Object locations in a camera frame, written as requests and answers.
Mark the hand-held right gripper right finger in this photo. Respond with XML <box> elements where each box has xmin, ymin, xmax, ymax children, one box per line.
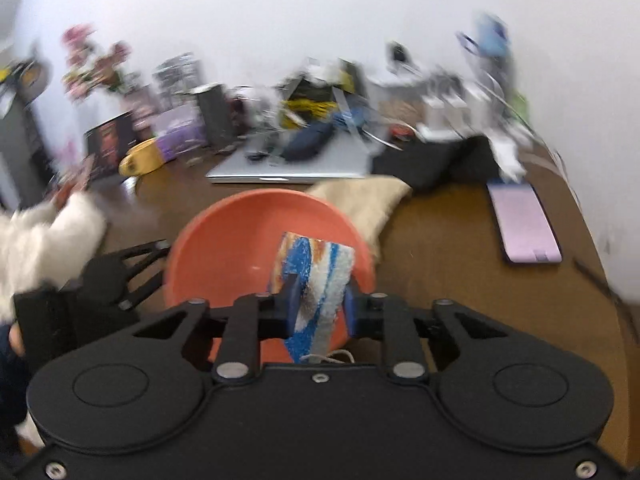
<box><xmin>345</xmin><ymin>280</ymin><xmax>511</xmax><ymax>385</ymax></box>

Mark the black cloth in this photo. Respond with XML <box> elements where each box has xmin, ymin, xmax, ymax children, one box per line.
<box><xmin>372</xmin><ymin>135</ymin><xmax>502</xmax><ymax>192</ymax></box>

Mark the orange plastic bowl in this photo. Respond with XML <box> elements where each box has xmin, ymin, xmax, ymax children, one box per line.
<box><xmin>165</xmin><ymin>189</ymin><xmax>376</xmax><ymax>366</ymax></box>

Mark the pink flower bouquet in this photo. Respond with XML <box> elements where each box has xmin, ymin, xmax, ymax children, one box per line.
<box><xmin>61</xmin><ymin>24</ymin><xmax>135</xmax><ymax>105</ymax></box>

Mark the person's left forearm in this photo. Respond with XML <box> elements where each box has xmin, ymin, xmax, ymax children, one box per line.
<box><xmin>0</xmin><ymin>323</ymin><xmax>32</xmax><ymax>428</ymax></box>

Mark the pink phone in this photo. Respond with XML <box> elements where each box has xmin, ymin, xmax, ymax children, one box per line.
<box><xmin>487</xmin><ymin>180</ymin><xmax>563</xmax><ymax>265</ymax></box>

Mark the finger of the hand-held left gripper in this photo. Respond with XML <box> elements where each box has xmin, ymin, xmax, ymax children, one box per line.
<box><xmin>117</xmin><ymin>239</ymin><xmax>172</xmax><ymax>311</ymax></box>

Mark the black yellow bag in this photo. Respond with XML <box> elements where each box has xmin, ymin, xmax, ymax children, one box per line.
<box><xmin>279</xmin><ymin>71</ymin><xmax>362</xmax><ymax>131</ymax></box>

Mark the purple box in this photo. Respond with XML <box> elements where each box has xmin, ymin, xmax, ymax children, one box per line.
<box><xmin>151</xmin><ymin>109</ymin><xmax>209</xmax><ymax>162</ymax></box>

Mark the white box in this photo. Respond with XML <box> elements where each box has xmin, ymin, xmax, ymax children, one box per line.
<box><xmin>417</xmin><ymin>72</ymin><xmax>501</xmax><ymax>142</ymax></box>

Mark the yellow plastic object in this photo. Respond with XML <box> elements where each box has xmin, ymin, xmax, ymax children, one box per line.
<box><xmin>118</xmin><ymin>137</ymin><xmax>167</xmax><ymax>177</ymax></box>

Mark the light blue bottle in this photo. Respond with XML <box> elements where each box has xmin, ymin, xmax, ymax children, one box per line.
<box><xmin>472</xmin><ymin>12</ymin><xmax>514</xmax><ymax>59</ymax></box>

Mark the navy blue pouch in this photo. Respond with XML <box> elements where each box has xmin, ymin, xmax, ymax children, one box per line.
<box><xmin>281</xmin><ymin>122</ymin><xmax>336</xmax><ymax>162</ymax></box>

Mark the beige cloth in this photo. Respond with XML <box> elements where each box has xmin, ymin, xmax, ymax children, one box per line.
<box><xmin>306</xmin><ymin>176</ymin><xmax>414</xmax><ymax>264</ymax></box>

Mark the black book with red print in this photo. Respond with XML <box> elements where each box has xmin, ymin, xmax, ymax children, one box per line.
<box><xmin>83</xmin><ymin>112</ymin><xmax>139</xmax><ymax>181</ymax></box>

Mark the blue white orange cloth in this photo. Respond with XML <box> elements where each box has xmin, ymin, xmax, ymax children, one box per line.
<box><xmin>269</xmin><ymin>231</ymin><xmax>357</xmax><ymax>365</ymax></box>

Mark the silver laptop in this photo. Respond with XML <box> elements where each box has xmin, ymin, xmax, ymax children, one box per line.
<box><xmin>206</xmin><ymin>132</ymin><xmax>373</xmax><ymax>184</ymax></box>

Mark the dark cabinet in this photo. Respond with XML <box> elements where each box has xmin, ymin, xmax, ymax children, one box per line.
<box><xmin>0</xmin><ymin>59</ymin><xmax>57</xmax><ymax>203</ymax></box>

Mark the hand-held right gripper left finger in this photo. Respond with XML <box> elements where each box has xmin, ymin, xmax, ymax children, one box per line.
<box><xmin>131</xmin><ymin>272</ymin><xmax>305</xmax><ymax>385</ymax></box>

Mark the black box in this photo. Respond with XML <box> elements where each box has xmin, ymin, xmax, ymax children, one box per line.
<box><xmin>194</xmin><ymin>83</ymin><xmax>239</xmax><ymax>149</ymax></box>

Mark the shiny silver rack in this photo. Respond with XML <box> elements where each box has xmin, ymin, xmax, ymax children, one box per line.
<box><xmin>154</xmin><ymin>54</ymin><xmax>204</xmax><ymax>111</ymax></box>

